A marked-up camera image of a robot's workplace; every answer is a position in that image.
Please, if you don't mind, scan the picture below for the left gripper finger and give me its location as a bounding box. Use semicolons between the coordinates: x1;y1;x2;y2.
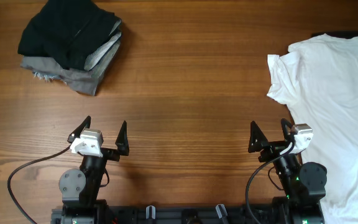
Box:
67;116;91;143
115;121;129;156

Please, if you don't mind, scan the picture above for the black folded garment on stack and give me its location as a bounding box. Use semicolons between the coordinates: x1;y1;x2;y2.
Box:
17;0;121;70

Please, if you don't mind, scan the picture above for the grey folded garments stack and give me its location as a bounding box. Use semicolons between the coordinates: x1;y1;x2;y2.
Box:
21;20;122;96

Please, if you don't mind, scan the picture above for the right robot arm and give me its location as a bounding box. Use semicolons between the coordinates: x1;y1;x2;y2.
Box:
245;118;327;223

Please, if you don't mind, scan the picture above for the black garment at right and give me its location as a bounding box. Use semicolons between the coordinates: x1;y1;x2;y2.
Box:
311;30;358;39

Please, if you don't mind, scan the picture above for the white t-shirt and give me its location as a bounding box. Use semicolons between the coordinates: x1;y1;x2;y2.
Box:
267;34;358;223

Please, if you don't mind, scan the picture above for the black base rail with clips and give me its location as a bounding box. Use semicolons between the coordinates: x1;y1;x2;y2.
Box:
50;204;281;224

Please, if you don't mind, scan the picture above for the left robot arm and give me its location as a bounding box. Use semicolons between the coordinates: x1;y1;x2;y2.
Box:
50;116;129;224

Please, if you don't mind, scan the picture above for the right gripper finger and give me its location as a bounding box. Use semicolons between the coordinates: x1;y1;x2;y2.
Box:
280;118;293;142
248;121;269;153

